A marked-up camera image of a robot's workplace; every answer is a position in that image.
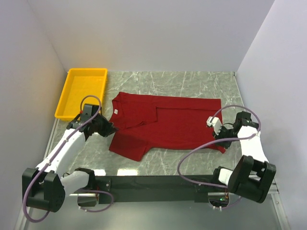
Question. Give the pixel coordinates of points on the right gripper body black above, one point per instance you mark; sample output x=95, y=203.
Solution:
x=222, y=135

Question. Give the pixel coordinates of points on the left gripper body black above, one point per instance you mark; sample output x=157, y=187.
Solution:
x=103, y=127

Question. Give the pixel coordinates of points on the red t shirt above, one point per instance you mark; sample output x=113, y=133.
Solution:
x=148, y=121

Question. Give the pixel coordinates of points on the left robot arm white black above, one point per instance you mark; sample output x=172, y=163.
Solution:
x=45, y=187

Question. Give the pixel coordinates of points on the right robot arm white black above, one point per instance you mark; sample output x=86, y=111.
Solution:
x=253, y=175

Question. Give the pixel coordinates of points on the yellow plastic tray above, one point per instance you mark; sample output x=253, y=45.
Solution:
x=80, y=82

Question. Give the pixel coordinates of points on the black base beam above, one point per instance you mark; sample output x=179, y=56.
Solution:
x=157, y=188

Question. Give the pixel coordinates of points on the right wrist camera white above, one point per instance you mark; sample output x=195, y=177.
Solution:
x=215, y=123

